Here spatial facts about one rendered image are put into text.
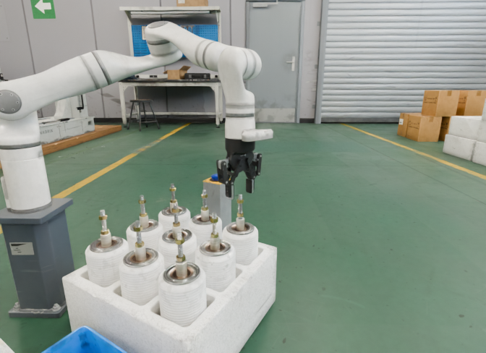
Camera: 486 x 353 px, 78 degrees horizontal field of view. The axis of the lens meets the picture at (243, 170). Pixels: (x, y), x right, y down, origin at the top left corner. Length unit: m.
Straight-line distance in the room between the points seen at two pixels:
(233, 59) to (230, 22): 5.12
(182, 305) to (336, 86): 5.41
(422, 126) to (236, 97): 3.63
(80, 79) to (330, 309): 0.92
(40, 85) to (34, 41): 6.02
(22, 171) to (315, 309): 0.87
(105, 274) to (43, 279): 0.26
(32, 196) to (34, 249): 0.14
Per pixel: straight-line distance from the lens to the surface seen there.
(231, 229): 0.81
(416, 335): 0.99
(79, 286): 0.82
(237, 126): 0.71
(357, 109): 5.96
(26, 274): 1.04
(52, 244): 0.98
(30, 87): 0.90
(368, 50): 6.01
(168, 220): 0.92
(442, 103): 4.27
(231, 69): 0.69
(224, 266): 0.71
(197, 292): 0.64
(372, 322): 0.98
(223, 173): 0.71
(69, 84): 0.90
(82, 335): 0.81
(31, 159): 0.94
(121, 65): 0.92
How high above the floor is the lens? 0.61
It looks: 15 degrees down
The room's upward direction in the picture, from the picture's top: straight up
